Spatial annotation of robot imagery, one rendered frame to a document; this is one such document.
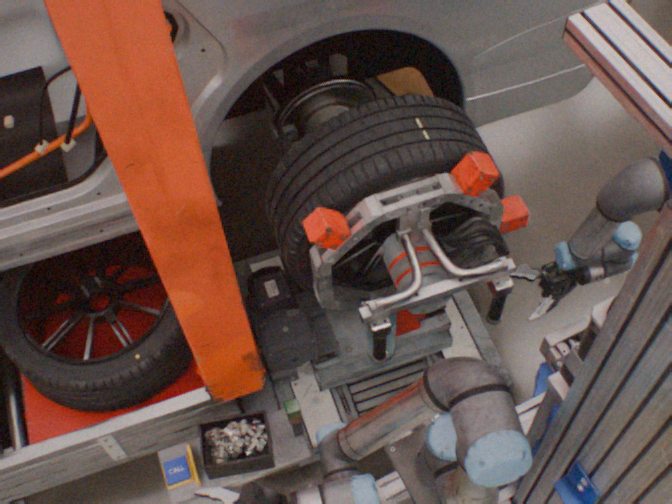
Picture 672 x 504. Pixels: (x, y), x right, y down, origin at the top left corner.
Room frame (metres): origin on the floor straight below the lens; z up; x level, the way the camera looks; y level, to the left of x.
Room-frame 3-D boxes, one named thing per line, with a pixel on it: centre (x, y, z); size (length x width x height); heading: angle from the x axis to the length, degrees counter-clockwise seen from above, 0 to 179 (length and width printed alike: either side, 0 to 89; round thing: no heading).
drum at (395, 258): (1.16, -0.23, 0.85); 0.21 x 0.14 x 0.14; 15
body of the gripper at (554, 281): (1.10, -0.62, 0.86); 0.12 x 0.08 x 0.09; 106
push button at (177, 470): (0.78, 0.49, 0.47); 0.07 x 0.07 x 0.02; 15
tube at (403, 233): (1.09, -0.15, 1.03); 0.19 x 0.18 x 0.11; 15
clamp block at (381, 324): (0.99, -0.10, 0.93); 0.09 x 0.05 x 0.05; 15
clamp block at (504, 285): (1.08, -0.43, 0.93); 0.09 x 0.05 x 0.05; 15
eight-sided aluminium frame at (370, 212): (1.23, -0.21, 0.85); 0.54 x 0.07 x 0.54; 105
